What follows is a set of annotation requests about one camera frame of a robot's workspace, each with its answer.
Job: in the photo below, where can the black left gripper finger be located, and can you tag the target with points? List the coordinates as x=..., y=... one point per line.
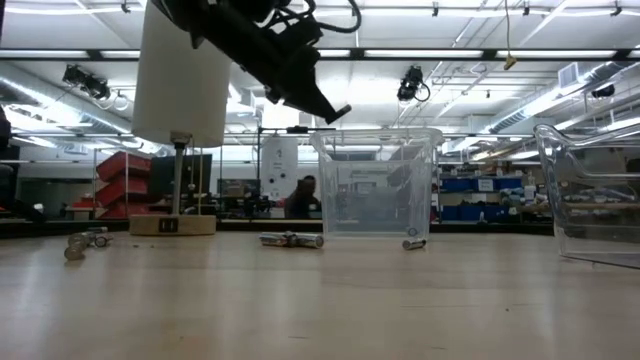
x=317, y=102
x=305, y=111

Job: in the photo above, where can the white shade wooden base lamp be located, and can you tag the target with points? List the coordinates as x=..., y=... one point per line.
x=175, y=100

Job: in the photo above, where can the silver Energizer AA battery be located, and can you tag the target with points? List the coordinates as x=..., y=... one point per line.
x=307, y=241

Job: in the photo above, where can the silver Energizer AAA battery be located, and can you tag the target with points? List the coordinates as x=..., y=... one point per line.
x=272, y=240

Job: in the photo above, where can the clear long plastic bin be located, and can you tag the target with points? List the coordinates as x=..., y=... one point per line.
x=590, y=200

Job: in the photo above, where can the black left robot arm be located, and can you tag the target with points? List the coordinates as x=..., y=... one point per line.
x=215, y=25

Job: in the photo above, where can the white cylindrical tank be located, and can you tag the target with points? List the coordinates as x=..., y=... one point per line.
x=279, y=167

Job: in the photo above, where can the person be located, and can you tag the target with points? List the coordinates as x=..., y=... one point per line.
x=302, y=197

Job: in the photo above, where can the clear square plastic bin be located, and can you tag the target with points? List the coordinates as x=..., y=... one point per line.
x=375, y=190

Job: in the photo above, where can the long ceiling light bar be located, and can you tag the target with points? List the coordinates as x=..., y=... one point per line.
x=425, y=53
x=555, y=53
x=50, y=53

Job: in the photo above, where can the black background monitor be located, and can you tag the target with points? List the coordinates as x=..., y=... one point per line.
x=165, y=175

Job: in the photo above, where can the small screw on table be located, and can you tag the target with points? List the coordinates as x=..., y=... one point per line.
x=413, y=244

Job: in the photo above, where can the shelf with blue bins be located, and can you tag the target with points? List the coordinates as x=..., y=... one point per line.
x=475, y=185

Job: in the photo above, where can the red storage bin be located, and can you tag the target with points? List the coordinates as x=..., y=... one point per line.
x=117, y=211
x=122, y=166
x=122, y=191

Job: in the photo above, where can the white air vent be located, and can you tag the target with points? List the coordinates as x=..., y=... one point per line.
x=568, y=75

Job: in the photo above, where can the black ceiling device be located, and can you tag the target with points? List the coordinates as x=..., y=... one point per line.
x=603, y=91

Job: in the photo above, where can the black aluminium table frame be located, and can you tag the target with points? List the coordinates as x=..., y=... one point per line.
x=250, y=226

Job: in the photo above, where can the silver ventilation duct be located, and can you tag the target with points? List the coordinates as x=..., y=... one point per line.
x=50, y=107

